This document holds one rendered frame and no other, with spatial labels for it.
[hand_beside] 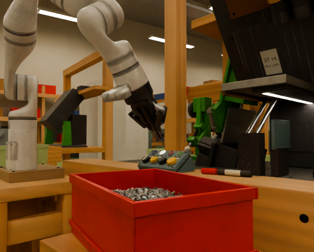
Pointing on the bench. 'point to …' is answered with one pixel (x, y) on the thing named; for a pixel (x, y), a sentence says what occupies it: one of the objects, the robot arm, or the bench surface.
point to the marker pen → (226, 172)
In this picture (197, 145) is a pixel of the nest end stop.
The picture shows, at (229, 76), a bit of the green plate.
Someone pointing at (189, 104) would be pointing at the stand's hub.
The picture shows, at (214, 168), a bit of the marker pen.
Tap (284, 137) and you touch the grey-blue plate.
